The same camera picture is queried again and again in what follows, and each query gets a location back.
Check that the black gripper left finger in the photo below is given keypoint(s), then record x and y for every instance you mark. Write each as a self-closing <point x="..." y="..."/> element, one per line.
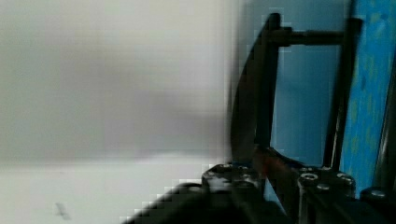
<point x="223" y="177"/>

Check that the black toaster oven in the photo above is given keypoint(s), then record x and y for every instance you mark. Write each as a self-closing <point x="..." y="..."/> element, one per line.
<point x="306" y="79"/>

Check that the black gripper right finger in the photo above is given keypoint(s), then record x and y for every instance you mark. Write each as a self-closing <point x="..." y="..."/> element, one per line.
<point x="282" y="173"/>

